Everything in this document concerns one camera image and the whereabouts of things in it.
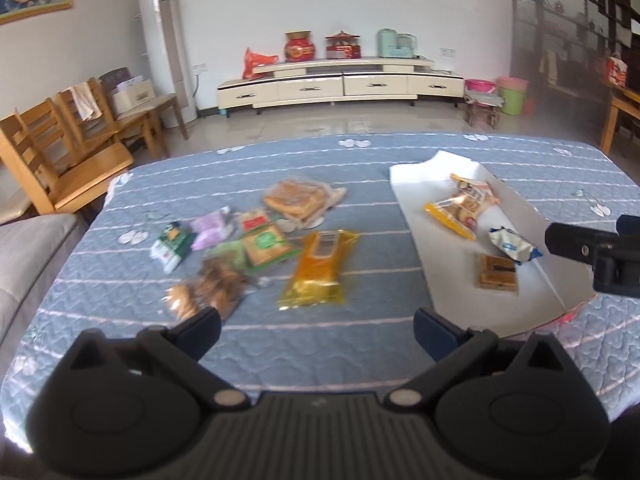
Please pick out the white tower air conditioner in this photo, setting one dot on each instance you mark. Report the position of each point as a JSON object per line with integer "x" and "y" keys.
{"x": 170, "y": 72}

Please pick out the near wooden chair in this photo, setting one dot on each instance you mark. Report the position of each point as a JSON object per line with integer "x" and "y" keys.
{"x": 56, "y": 177}

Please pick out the light green snack packet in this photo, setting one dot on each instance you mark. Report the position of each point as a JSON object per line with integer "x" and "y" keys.
{"x": 230, "y": 253}

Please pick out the dark chair with box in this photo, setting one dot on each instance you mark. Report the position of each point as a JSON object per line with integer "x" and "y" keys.
{"x": 153, "y": 108}

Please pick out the dark wooden display shelf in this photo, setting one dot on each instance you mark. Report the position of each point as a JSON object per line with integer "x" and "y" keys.
{"x": 561, "y": 47}

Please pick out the red label cracker packet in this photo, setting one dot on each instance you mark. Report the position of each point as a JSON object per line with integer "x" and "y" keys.
{"x": 253, "y": 219}

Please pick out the yellow biscuit bag in tray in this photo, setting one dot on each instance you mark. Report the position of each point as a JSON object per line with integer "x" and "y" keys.
{"x": 460, "y": 212}

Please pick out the brown cookie clear packet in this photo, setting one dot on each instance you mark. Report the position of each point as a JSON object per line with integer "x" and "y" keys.
{"x": 217, "y": 286}

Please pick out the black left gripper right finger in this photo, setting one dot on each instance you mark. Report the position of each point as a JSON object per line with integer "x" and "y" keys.
{"x": 437, "y": 336}

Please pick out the brown square cake packet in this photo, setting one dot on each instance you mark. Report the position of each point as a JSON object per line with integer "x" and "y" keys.
{"x": 496, "y": 273}

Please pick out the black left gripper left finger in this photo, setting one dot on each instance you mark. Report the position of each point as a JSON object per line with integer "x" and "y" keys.
{"x": 196, "y": 335}

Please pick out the clear bread pack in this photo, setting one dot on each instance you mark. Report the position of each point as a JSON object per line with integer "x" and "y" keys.
{"x": 303, "y": 201}

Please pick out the red plastic bag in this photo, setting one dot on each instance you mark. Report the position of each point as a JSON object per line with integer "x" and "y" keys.
{"x": 252, "y": 60}

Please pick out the purple snack packet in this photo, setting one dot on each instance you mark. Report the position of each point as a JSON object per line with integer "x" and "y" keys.
{"x": 212, "y": 229}

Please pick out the green plastic bucket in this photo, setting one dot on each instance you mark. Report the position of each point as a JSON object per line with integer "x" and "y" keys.
{"x": 513, "y": 91}

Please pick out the mint green kettle appliance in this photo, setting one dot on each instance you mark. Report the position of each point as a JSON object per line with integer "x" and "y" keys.
{"x": 392, "y": 44}

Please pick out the green white snack packet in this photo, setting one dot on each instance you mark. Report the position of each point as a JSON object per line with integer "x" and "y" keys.
{"x": 173, "y": 245}

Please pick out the cream tv cabinet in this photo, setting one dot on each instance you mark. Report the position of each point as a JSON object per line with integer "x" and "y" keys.
{"x": 332, "y": 81}

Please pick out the wooden table at right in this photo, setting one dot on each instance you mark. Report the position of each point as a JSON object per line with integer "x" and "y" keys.
{"x": 621, "y": 100}

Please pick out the red round jar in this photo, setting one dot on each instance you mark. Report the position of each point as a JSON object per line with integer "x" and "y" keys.
{"x": 299, "y": 47}

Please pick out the yellow snack packet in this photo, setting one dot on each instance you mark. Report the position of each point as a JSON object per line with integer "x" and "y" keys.
{"x": 316, "y": 279}

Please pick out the red gift box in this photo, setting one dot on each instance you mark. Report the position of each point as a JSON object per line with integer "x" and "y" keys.
{"x": 343, "y": 46}

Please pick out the blue quilted table cover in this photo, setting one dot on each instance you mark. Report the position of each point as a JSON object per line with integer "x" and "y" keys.
{"x": 365, "y": 343}

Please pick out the pink basin on stool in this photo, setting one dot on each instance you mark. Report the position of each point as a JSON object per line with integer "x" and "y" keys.
{"x": 480, "y": 96}

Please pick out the green label biscuit packet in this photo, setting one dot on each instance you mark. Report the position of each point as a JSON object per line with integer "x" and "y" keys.
{"x": 266, "y": 245}

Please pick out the grey sofa cushion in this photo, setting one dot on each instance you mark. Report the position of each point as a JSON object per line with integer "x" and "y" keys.
{"x": 33, "y": 251}

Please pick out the blue white snack packet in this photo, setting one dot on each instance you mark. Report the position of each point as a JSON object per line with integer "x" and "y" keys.
{"x": 513, "y": 245}

